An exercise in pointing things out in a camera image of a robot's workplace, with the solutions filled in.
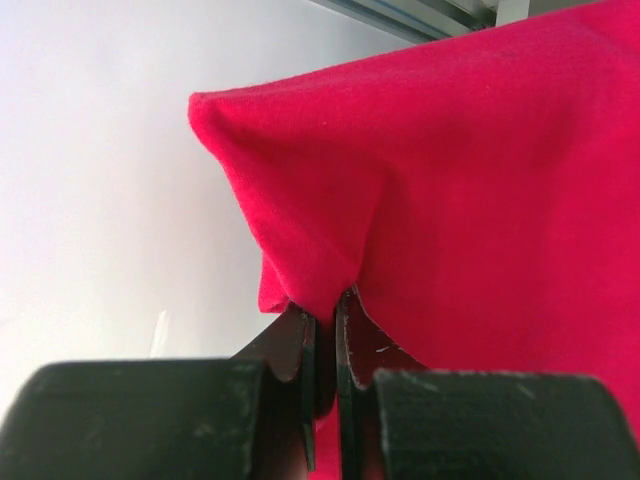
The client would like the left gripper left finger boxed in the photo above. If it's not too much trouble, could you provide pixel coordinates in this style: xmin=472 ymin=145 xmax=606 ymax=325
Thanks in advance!
xmin=1 ymin=306 xmax=316 ymax=480

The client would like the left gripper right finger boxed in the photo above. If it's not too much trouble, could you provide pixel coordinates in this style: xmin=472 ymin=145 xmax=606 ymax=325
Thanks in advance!
xmin=335 ymin=289 xmax=639 ymax=479

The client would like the red t shirt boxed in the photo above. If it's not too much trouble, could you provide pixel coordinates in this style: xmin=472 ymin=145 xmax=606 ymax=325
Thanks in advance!
xmin=186 ymin=0 xmax=640 ymax=480

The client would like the aluminium frame rail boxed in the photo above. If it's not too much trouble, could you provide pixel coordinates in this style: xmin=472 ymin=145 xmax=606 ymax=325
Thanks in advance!
xmin=314 ymin=0 xmax=584 ymax=44

